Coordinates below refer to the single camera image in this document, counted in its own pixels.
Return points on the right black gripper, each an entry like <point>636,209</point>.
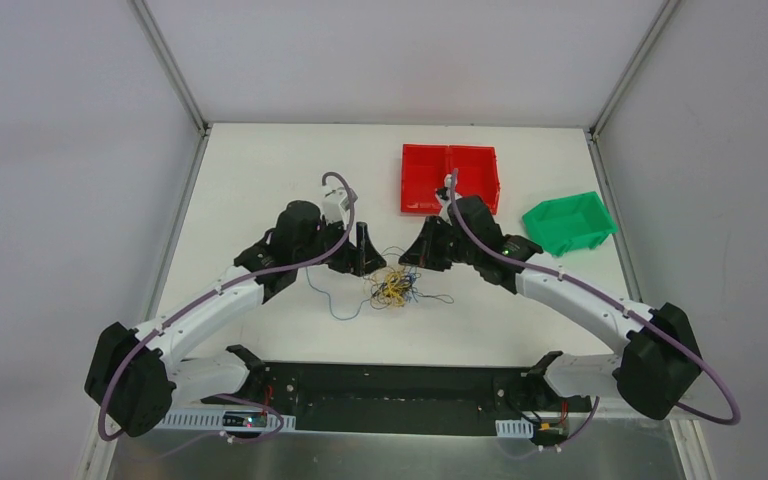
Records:
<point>442,245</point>

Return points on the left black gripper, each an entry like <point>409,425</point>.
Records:
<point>347,257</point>

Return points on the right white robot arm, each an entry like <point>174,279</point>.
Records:
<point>653,357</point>

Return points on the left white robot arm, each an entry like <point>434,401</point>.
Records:
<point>138,374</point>

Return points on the left red bin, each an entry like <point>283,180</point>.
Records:
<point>423,170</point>

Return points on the red bin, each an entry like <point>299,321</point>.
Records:
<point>423,170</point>
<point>477,168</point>

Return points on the right red bin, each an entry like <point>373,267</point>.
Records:
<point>477,168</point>

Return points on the green plastic bin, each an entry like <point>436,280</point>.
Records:
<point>571,223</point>

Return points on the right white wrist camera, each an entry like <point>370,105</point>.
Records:
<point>445,195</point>

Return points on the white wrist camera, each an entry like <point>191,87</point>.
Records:
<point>336,204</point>
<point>445,195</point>

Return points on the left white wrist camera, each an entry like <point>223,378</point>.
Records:
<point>336,204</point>

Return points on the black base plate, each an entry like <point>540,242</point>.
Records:
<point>421,400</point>

